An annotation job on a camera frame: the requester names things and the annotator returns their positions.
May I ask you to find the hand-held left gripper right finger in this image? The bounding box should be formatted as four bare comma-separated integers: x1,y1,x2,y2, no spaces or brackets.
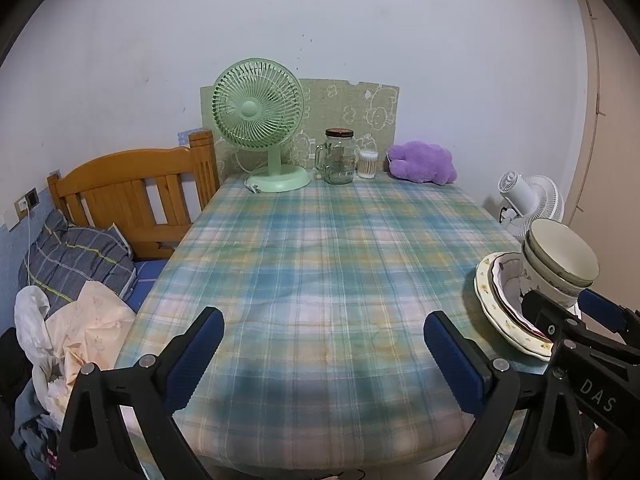
423,310,589,480

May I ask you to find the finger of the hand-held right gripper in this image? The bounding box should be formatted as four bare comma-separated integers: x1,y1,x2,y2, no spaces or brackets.
521,288,640,441
579,288,640,347

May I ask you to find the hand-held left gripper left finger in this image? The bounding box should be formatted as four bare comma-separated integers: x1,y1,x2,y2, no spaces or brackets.
55,306,225,480

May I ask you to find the floral ceramic bowl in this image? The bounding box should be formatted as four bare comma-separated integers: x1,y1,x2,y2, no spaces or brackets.
520,260,583,312
521,240,593,294
528,218,600,287

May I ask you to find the scalloped yellow-flower plate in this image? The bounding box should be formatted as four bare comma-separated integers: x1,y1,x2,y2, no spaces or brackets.
482,255,553,352

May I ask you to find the large round yellow-flower plate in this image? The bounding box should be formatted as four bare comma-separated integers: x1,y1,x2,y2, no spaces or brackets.
473,251,555,362

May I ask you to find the white red-rimmed plate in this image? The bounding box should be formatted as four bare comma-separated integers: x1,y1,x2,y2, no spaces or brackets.
491,254,551,342

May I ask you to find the person's right hand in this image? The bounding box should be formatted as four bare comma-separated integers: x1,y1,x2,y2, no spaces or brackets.
587,425,609,467

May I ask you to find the blue checked bed sheet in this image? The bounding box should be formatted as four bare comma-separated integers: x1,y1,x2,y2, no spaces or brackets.
127,259,168,311

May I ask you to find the peach printed blanket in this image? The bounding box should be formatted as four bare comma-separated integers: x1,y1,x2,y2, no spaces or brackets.
45,280,138,387

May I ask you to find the white standing fan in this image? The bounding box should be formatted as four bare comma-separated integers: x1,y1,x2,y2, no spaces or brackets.
496,171,565,241

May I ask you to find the beige door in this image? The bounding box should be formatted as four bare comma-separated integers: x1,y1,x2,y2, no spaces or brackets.
562,0,640,281

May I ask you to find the grey plaid pillow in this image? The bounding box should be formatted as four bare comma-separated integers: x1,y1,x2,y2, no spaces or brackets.
19,208,137,306

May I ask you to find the plaid tablecloth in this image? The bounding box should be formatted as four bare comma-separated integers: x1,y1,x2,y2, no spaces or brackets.
117,172,556,466

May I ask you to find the white plastic bag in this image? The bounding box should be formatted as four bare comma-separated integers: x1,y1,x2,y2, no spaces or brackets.
14,286,57,358

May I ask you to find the blue-grey clothing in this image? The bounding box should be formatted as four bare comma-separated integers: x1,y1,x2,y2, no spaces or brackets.
11,385,63,476

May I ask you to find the dark cloth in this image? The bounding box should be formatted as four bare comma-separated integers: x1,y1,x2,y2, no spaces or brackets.
0,327,33,406

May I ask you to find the purple plush toy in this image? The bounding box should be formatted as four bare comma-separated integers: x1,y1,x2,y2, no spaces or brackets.
387,141,458,185

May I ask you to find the wooden bed headboard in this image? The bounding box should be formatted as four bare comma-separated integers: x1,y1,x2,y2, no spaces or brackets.
47,130,220,261

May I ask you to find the clear cotton swab container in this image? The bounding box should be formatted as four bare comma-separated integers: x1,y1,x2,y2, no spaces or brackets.
356,149,380,179

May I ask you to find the glass jar with dark lid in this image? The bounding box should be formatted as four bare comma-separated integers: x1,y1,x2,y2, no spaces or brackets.
314,128,357,185

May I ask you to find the green table fan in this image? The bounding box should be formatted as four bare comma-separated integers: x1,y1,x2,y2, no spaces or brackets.
211,58,312,193

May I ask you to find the green printed mat board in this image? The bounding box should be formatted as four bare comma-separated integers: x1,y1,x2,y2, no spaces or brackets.
200,78,401,177

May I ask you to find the white charging cable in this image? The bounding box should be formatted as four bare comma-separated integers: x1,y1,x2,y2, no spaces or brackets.
22,210,36,271

